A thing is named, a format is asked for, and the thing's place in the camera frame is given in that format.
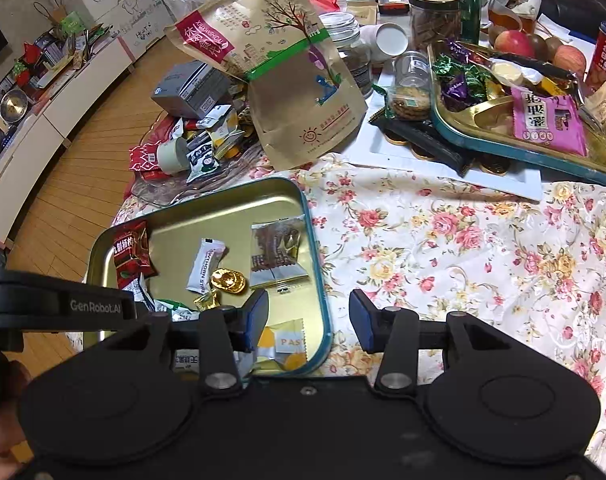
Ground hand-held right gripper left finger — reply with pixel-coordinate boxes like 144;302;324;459
100;289;270;394

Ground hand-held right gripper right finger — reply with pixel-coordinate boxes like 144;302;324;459
348;288;516;394

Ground yellow white snack packet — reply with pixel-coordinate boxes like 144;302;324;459
254;319;310;374

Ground gold ingot chocolate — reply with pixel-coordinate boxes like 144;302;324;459
209;268;249;294

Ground gold foil candy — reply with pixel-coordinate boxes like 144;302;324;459
192;289;222;314

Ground clear brown snack packet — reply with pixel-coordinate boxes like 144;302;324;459
249;214;310;292

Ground short white snack wrapper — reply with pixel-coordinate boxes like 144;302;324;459
184;237;228;295

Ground green white snack packet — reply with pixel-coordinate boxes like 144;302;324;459
153;297;202;324

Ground long white snack bar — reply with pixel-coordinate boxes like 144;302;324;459
171;347;204;372

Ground blue white candy packet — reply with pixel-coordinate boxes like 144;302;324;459
132;274;157;312

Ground red snack packet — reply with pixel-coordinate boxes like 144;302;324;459
111;219;159;282

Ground gold tin tray teal rim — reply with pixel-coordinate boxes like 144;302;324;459
84;177;335;377

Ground person's left hand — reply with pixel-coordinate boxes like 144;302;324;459
0;354;34;467

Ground floral tablecloth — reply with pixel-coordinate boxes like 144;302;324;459
110;152;606;461

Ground white cabinet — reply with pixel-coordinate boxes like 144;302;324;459
0;34;134;250

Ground tape roll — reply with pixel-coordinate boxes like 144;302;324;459
154;136;191;177

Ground black snack bar packets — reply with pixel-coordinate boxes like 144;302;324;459
367;109;477;177

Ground teal tin full of sweets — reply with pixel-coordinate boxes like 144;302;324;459
427;41;606;187

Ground kraft paper bag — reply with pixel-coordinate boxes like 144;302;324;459
163;0;370;172

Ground grey box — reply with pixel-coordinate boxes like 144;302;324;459
149;60;232;121

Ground clear cookie jar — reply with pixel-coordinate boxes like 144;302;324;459
389;50;435;122

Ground purple foil candies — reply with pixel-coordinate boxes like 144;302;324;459
432;40;490;112

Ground small lidded glass jar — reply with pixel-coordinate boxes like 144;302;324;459
324;11;375;99

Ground pink snack packet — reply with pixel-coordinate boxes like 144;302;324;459
510;84;590;158

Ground jar of brown sticks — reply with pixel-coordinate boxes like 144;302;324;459
407;0;462;54

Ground tan small snack packet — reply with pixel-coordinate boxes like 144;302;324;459
580;81;606;137

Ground green can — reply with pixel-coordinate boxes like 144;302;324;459
448;0;483;47

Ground brown kiwi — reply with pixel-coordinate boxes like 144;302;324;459
532;33;565;64

